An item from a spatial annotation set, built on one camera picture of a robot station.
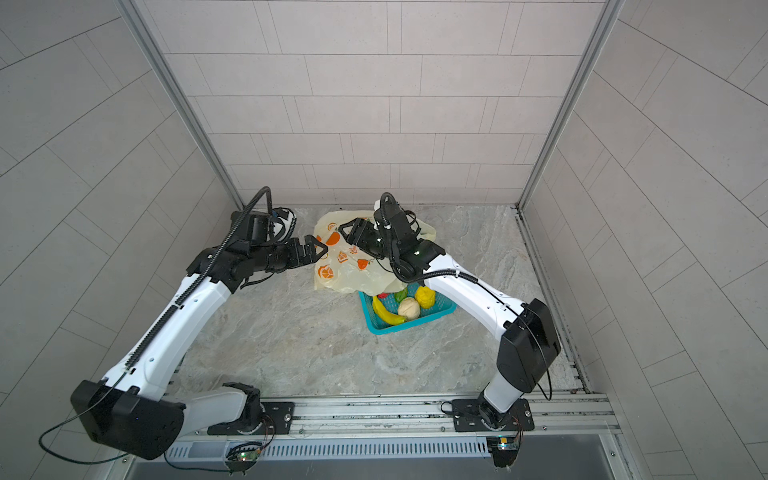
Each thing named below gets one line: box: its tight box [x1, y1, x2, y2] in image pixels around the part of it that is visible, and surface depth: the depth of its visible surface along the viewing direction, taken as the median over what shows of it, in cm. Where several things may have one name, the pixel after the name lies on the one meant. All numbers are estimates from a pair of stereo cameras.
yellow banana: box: [372, 296, 406, 325], surface depth 87 cm
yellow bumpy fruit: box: [416, 286, 436, 309], surface depth 88 cm
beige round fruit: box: [398, 297, 421, 321], surface depth 85 cm
